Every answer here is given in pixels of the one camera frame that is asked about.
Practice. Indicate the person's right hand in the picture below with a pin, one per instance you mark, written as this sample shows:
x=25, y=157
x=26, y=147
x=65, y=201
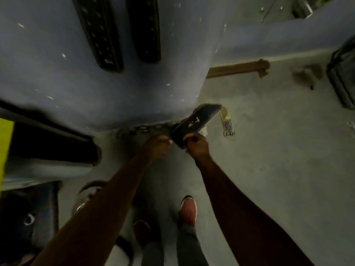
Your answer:
x=197, y=146

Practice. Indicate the person's left hand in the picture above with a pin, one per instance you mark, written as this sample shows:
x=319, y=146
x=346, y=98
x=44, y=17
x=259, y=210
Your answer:
x=155, y=148

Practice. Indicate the person's left fingers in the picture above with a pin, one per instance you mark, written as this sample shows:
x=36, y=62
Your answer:
x=165, y=140

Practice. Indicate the person's right fingers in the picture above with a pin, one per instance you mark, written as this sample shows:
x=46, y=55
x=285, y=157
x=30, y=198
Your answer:
x=190, y=141

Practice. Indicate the black shoe with pink print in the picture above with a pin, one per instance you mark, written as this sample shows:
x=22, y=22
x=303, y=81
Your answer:
x=195, y=120

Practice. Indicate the person's left forearm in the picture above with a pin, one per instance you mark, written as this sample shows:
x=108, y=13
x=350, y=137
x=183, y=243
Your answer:
x=102, y=210

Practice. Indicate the person's right forearm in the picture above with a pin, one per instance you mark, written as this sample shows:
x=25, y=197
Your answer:
x=241, y=213

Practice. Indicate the person's right pink shoe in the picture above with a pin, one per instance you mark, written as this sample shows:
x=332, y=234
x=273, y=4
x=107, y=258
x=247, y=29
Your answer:
x=188, y=210

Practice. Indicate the person's pink shoe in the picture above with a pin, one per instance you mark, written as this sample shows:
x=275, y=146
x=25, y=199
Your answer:
x=142, y=232
x=188, y=210

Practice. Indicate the brown wooden stick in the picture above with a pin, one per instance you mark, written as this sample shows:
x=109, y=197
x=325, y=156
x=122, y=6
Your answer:
x=235, y=69

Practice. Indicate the person's left pink shoe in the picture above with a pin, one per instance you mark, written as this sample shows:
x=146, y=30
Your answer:
x=142, y=232

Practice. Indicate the round metal vessel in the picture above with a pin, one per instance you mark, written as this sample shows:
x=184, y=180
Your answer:
x=86, y=195

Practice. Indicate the person's right leg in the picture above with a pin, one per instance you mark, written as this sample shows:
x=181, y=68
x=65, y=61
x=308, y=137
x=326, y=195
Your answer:
x=191, y=246

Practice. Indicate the person's leg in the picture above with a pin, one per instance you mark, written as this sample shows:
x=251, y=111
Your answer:
x=191, y=246
x=152, y=254

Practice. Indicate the person's left leg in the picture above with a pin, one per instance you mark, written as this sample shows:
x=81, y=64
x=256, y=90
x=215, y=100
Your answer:
x=152, y=254

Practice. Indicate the blue cloth cover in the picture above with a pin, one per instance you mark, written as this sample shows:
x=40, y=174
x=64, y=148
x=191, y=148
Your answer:
x=50, y=77

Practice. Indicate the dark bag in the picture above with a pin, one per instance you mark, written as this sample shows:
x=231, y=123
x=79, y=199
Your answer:
x=25, y=216

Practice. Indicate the yellow cloth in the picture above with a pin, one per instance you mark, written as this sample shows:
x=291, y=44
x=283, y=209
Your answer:
x=5, y=146

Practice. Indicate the grey metal bracket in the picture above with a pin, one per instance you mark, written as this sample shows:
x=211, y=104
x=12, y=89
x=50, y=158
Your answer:
x=294, y=6

